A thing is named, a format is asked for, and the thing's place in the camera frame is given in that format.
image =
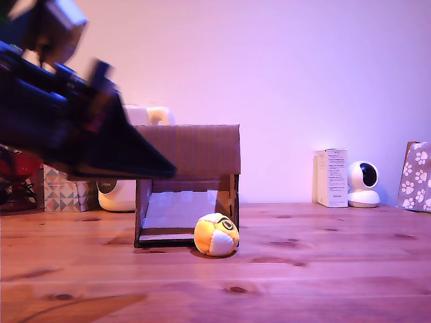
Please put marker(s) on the triangle pattern tissue box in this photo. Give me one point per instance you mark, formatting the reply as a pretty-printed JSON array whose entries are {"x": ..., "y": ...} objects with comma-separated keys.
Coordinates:
[{"x": 64, "y": 191}]

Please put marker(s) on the small white round camera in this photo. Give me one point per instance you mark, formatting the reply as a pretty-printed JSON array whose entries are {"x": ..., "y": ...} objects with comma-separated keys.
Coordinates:
[{"x": 362, "y": 198}]

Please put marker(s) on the white electric kettle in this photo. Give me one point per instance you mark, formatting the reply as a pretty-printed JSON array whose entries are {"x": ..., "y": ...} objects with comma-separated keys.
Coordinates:
[{"x": 116, "y": 198}]

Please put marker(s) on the red glass bowl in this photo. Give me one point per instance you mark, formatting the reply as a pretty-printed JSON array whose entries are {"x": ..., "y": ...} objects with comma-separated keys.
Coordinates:
[{"x": 18, "y": 168}]

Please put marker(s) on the cardboard dice tower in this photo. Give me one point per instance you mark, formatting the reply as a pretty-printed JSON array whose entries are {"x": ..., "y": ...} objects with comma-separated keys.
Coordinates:
[{"x": 202, "y": 148}]

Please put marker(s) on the wooden chair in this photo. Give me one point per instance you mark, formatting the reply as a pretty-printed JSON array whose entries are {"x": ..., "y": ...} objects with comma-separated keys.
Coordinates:
[{"x": 411, "y": 144}]

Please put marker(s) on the yellow and white footbag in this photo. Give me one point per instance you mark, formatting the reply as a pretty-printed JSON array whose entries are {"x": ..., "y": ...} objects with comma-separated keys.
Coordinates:
[{"x": 215, "y": 235}]

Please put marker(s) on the white printed carton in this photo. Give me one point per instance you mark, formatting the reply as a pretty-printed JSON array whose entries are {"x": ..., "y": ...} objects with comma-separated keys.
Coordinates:
[{"x": 336, "y": 178}]

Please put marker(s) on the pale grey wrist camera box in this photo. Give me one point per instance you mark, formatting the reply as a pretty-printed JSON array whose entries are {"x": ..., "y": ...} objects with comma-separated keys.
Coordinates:
[{"x": 60, "y": 20}]

